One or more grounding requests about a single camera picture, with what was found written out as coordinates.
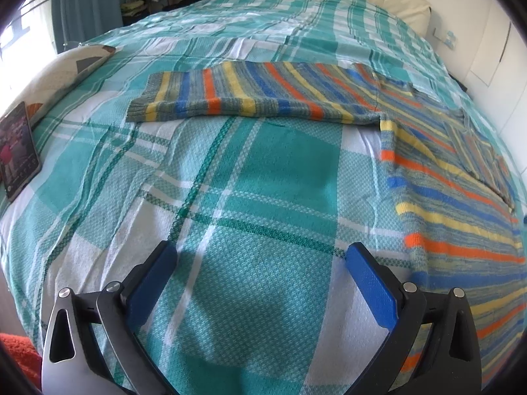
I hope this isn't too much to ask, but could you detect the striped knit sweater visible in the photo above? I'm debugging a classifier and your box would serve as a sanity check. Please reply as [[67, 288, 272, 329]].
[[125, 60, 527, 385]]

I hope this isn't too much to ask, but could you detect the white wardrobe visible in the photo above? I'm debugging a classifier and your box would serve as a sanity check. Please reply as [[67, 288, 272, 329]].
[[464, 0, 527, 141]]

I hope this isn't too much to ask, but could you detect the orange knit cloth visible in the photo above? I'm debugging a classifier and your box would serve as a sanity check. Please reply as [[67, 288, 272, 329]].
[[0, 332, 42, 390]]

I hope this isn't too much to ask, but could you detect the teal plaid bedspread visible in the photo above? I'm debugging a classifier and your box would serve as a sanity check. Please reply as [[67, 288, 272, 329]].
[[0, 0, 527, 395]]

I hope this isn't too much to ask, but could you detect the patterned cream pillow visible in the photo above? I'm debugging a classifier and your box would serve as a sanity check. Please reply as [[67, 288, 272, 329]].
[[1, 45, 117, 127]]

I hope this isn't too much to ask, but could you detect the wall socket with sticker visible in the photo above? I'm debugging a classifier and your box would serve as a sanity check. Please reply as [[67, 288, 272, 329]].
[[432, 27, 457, 50]]

